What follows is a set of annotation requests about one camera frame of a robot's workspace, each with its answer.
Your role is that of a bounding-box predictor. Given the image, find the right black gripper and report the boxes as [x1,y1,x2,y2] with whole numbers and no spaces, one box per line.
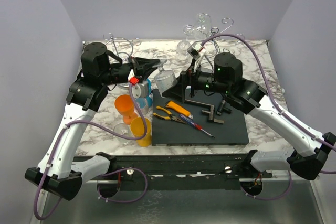
[162,58,230,104]

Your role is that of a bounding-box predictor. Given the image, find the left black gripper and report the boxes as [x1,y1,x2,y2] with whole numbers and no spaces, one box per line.
[100,56,160,86]

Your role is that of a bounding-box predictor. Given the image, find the clear tumbler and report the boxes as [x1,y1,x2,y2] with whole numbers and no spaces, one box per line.
[154,59,177,96]

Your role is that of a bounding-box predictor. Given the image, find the clear stemless wine glass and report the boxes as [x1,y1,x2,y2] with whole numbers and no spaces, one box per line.
[176,40,191,60]

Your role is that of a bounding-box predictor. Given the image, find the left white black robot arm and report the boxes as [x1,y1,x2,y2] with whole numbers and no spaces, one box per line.
[25,42,160,201]

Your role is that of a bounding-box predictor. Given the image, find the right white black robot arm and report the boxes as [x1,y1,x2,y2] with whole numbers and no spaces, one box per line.
[163,53,335,180]

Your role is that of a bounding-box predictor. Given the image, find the small clear wine glass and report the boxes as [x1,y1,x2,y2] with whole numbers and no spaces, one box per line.
[136,99,149,116]

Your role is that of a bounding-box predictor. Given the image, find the tall chrome wine glass rack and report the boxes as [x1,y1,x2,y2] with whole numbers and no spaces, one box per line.
[182,13,246,70]

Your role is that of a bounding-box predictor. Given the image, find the yellow utility knife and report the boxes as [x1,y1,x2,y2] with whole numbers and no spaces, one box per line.
[165,101,193,119]

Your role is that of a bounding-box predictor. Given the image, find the blue plastic goblet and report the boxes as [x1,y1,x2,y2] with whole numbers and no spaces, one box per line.
[135,93,153,107]

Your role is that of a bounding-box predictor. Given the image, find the red blue screwdriver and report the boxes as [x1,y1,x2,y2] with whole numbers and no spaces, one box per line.
[179,114,215,138]

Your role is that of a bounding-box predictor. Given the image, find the dark grey tray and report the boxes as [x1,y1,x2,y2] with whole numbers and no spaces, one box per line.
[152,103,249,146]

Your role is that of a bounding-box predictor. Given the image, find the orange plastic goblet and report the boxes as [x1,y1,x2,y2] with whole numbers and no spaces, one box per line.
[114,94,138,125]

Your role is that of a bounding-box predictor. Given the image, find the black t-shaped tool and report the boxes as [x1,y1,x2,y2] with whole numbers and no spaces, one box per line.
[216,99,232,115]

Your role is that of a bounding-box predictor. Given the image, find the yellow plastic cup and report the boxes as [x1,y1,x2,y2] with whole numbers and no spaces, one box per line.
[130,117,152,147]

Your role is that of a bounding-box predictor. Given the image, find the clear glass near front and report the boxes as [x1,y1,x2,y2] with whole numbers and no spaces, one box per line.
[113,123,133,145]

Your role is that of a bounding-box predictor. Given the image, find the yellow handled pliers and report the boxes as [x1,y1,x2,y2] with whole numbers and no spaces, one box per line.
[153,106,186,124]

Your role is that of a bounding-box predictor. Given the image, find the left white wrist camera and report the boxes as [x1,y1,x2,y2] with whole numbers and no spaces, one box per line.
[129,77,151,98]

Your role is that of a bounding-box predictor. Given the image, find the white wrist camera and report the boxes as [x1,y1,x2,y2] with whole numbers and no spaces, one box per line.
[129,77,151,98]
[187,42,205,70]

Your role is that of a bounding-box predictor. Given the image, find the small chrome wire rack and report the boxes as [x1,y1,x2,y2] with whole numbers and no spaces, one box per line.
[102,33,142,63]

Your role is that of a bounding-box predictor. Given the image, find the long black metal bracket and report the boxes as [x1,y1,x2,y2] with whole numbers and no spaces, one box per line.
[184,100,225,124]

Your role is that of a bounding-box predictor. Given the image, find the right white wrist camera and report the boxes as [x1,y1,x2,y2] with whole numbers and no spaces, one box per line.
[187,42,205,70]

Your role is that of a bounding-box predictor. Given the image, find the aluminium frame rail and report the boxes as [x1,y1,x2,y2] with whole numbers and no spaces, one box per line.
[41,158,320,183]

